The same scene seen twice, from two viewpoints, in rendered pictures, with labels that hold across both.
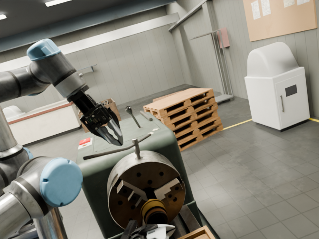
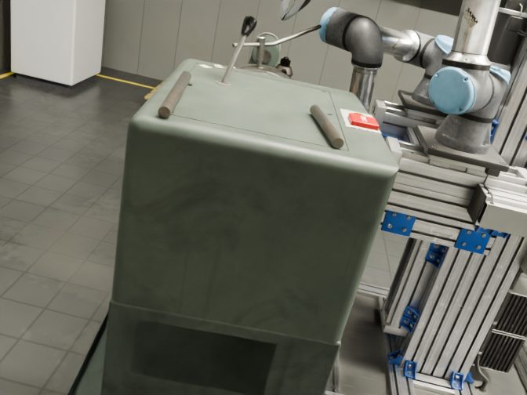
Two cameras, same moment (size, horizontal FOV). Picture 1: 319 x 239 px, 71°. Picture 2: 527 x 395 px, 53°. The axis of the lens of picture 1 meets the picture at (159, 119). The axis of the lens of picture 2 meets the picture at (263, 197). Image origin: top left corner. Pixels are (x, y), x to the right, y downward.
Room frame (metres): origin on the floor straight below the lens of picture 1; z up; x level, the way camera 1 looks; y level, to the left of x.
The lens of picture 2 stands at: (2.35, 0.40, 1.55)
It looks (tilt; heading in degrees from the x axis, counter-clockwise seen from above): 25 degrees down; 187
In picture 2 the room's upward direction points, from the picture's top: 13 degrees clockwise
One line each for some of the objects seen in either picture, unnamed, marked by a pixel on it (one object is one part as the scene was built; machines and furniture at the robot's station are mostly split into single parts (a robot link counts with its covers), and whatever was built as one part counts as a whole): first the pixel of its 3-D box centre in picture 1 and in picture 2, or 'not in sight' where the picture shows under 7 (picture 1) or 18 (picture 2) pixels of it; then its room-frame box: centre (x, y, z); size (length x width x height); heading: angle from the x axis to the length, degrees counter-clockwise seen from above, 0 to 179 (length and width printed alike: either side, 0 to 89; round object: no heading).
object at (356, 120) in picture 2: (85, 142); (362, 123); (1.23, 0.44, 1.26); 0.06 x 0.06 x 0.02; 10
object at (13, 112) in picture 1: (16, 122); not in sight; (9.65, 5.88, 0.71); 0.72 x 0.65 x 1.42; 95
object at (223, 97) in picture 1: (211, 69); not in sight; (5.70, -1.64, 0.89); 0.69 x 0.54 x 1.78; 95
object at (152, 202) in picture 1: (154, 213); not in sight; (0.68, 0.12, 1.08); 0.09 x 0.09 x 0.09; 11
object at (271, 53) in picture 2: not in sight; (263, 65); (-0.35, -0.07, 1.01); 0.30 x 0.20 x 0.29; 10
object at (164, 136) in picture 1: (130, 161); (253, 178); (1.22, 0.24, 1.06); 0.59 x 0.48 x 0.39; 10
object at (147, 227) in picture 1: (145, 233); not in sight; (0.58, 0.14, 1.10); 0.09 x 0.02 x 0.05; 100
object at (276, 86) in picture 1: (274, 86); not in sight; (3.38, -1.89, 0.64); 0.72 x 0.60 x 1.28; 5
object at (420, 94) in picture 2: not in sight; (436, 89); (0.33, 0.70, 1.21); 0.15 x 0.15 x 0.10
